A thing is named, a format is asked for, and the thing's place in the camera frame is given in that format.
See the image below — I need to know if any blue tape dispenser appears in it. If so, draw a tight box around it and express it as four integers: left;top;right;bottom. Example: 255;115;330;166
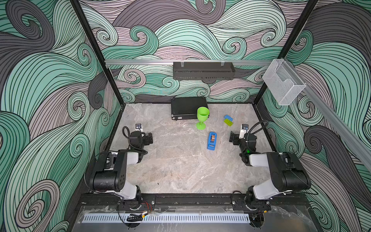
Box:
207;132;217;151

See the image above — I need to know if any clear bubble wrap sheet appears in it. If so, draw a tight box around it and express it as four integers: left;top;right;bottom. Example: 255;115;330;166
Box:
147;124;203;160

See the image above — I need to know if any green plastic wine glass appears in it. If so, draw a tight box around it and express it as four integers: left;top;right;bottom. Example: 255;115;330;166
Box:
196;107;210;130

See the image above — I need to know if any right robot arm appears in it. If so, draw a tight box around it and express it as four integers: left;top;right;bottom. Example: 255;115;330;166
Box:
229;120;312;202

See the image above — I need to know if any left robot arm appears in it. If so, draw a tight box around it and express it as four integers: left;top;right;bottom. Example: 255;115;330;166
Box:
86;123;153;204

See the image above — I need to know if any green toy brick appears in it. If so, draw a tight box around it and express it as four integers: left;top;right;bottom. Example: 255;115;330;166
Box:
224;119;233;127

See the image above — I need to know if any blue toy brick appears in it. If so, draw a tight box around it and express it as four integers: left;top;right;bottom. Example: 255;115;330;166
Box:
224;115;233;121

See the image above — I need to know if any black case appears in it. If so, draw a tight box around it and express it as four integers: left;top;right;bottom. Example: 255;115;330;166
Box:
171;97;208;120

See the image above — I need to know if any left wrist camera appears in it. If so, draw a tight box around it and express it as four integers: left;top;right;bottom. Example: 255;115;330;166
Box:
135;123;143;132

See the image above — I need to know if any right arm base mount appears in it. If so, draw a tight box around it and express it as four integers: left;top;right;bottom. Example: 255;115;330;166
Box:
231;193;271;213

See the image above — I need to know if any clear plastic wall bin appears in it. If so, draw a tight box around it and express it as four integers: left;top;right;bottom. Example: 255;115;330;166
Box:
263;59;306;105

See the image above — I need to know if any black wall shelf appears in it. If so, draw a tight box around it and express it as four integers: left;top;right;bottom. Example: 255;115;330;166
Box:
173;61;236;82

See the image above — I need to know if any aluminium wall rail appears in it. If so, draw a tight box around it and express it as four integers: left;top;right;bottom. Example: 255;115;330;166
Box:
105;59;273;67

